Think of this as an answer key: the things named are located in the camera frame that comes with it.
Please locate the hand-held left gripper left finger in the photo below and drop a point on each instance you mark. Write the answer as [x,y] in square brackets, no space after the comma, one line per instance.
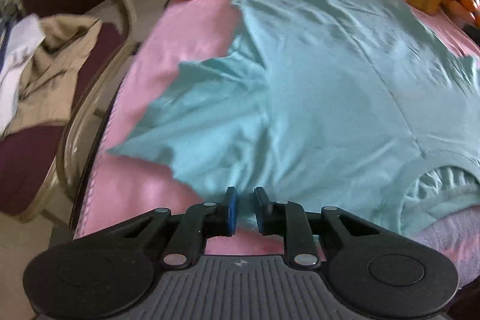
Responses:
[231,217]

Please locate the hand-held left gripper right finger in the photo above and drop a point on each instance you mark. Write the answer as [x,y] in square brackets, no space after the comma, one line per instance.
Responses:
[260,215]

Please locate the teal t-shirt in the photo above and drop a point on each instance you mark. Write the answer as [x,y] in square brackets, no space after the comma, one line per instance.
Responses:
[318,87]

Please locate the pink printed towel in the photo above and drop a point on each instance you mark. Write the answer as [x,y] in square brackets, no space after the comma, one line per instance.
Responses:
[180,35]

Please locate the person's pink fleece clothing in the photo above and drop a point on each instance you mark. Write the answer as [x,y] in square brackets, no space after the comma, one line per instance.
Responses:
[450,241]

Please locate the beige garment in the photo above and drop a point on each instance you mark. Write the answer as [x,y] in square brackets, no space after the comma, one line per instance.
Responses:
[56,72]

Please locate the white garment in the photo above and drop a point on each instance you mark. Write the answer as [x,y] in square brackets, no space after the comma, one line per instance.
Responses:
[15,54]

